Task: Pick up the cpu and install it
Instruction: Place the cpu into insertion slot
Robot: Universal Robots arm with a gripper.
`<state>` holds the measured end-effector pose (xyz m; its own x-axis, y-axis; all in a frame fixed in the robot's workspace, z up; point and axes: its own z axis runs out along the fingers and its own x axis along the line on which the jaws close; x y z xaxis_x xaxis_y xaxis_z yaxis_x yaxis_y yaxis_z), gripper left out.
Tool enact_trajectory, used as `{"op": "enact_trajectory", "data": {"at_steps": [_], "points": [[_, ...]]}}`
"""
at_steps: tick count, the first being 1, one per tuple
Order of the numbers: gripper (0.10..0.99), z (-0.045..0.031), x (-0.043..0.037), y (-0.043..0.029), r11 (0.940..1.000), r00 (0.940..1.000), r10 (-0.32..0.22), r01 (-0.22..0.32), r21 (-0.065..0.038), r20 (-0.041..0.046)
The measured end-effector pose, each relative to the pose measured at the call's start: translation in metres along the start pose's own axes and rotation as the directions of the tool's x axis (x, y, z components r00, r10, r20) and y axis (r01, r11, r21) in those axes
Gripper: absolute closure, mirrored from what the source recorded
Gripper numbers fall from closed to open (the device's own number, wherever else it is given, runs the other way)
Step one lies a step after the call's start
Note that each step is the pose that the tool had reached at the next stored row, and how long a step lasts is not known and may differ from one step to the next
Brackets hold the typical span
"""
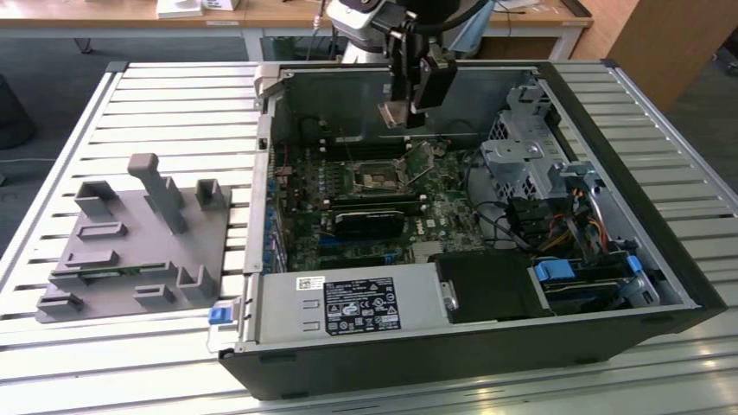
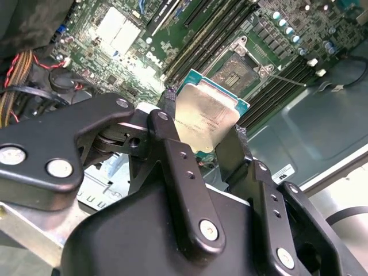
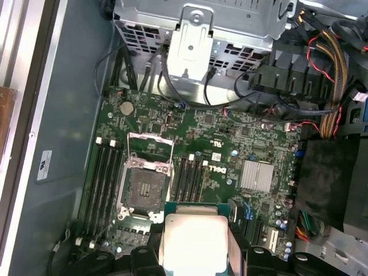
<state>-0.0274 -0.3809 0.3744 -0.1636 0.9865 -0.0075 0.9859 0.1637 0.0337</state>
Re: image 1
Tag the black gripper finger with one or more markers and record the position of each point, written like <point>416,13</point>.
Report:
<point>404,65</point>
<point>436,82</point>

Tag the silver CPU chip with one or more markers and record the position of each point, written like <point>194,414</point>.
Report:
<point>393,113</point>

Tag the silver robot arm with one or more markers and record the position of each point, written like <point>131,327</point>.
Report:
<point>363,51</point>

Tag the CPU socket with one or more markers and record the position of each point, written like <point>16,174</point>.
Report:
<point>378,178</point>

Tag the white paper sheet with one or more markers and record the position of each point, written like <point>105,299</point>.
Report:
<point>516,4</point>

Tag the silver metal drive cage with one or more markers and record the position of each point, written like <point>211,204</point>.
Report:
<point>513,168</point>

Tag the green RAM stick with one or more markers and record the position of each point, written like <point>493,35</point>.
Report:
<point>142,271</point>
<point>375,203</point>

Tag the green motherboard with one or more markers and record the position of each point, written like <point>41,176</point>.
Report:
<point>456,216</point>

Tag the white box with dark print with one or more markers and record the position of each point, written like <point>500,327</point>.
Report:
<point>227,5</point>

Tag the graphics card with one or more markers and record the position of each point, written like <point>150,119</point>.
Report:
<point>369,225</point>

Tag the silver finned heatsink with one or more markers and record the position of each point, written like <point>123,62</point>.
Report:
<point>432,250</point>

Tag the wooden cabinet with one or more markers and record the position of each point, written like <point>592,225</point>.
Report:
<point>664,52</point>

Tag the plain white box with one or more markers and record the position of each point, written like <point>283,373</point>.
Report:
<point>179,9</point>

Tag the hard disk in blue carrier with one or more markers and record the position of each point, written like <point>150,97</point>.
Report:
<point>554,270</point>

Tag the black plastic cover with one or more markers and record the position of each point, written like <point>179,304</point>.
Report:
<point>490,287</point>

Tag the wooden desk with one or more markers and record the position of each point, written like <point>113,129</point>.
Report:
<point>127,13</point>

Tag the small blue plastic clip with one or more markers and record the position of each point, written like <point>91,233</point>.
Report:
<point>633,263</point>

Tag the silver power supply unit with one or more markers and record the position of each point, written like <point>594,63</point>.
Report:
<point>277,302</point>

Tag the grey plastic parts rack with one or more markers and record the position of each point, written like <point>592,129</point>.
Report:
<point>145,242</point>

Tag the blue case latch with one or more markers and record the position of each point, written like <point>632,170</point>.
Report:
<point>221,314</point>

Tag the black PC case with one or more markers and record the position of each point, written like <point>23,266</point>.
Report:
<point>404,372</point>

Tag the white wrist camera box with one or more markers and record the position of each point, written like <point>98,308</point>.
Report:
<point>358,17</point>

